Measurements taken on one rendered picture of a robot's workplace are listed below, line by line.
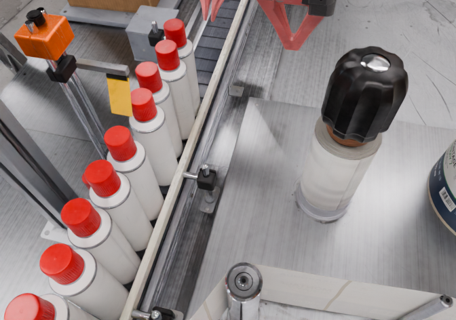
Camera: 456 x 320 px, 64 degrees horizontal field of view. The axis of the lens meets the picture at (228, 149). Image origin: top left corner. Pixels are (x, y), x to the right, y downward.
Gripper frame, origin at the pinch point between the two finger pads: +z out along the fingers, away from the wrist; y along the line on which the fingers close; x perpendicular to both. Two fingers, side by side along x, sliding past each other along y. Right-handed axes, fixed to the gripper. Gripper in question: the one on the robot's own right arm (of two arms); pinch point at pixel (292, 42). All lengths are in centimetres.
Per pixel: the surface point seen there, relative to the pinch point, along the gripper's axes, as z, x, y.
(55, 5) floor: 114, 172, 153
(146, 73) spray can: 10.4, 19.9, 2.9
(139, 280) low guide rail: 27.4, 16.4, -20.4
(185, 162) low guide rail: 27.5, 16.1, 0.0
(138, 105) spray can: 10.5, 18.9, -2.8
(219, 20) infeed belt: 31, 22, 44
